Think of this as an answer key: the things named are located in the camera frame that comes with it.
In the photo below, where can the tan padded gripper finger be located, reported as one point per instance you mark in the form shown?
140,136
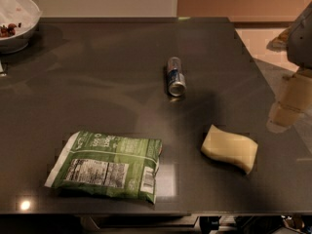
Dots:
291,102

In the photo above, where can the green jalapeno chip bag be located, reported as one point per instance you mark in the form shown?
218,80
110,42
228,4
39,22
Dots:
109,166

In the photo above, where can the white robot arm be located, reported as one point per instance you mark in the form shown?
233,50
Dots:
299,46

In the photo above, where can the redbull can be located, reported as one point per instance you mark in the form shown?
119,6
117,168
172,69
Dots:
175,77

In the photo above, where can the yellow sponge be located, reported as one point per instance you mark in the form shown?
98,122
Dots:
233,149

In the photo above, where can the white bowl with food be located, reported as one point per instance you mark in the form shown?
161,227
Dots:
25,15

